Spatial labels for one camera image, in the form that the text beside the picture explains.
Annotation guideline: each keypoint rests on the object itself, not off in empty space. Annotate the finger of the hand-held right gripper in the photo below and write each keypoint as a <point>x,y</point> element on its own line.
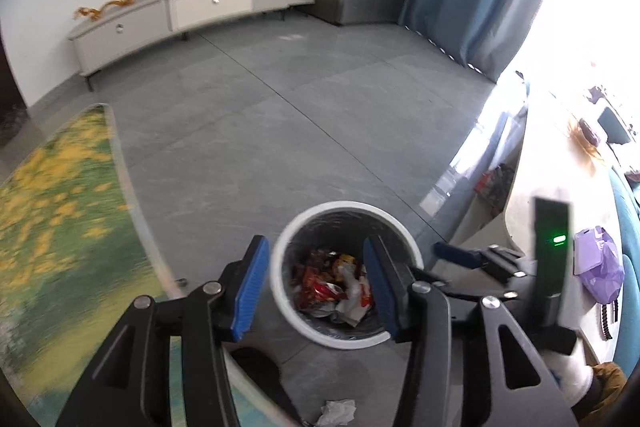
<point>470,292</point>
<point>455,254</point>

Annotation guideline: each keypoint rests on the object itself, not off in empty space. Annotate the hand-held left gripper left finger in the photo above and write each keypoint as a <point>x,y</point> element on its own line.
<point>250,292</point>

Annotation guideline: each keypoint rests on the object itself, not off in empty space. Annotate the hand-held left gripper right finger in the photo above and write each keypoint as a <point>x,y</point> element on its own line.
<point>382,287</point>

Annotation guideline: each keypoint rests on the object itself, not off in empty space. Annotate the purple plastic bag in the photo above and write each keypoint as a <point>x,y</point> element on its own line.
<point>602,267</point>

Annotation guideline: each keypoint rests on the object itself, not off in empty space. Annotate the white trash bin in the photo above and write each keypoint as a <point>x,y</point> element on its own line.
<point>300,322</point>

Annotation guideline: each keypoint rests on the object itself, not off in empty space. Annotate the red snack packet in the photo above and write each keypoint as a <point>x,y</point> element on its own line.
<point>320,292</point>

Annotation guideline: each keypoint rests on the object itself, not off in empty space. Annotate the person's right hand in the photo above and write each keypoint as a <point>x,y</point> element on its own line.
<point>570,374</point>

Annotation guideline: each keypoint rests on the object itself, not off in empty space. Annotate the red patterned bag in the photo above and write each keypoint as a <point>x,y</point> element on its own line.
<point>495,187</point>

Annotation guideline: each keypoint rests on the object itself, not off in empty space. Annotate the teal sofa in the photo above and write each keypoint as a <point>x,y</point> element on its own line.
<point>631,232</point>

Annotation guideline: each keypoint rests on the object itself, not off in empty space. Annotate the brown fluffy object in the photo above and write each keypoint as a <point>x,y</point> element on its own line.
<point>587,137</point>

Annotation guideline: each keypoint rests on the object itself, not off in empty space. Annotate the crumpled white paper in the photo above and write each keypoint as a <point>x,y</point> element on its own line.
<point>339,413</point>

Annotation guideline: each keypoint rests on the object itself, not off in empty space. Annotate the dark tablet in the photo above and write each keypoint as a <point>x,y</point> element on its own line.
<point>614,126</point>

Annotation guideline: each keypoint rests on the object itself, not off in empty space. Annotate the landscape printed table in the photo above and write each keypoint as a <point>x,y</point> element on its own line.
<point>60,232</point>

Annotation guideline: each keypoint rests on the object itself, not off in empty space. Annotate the grey and white television cabinet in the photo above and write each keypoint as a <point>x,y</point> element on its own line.
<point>200,7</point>

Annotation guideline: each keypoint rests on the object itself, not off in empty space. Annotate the golden dragon ornament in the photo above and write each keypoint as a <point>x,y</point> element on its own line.
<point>112,2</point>

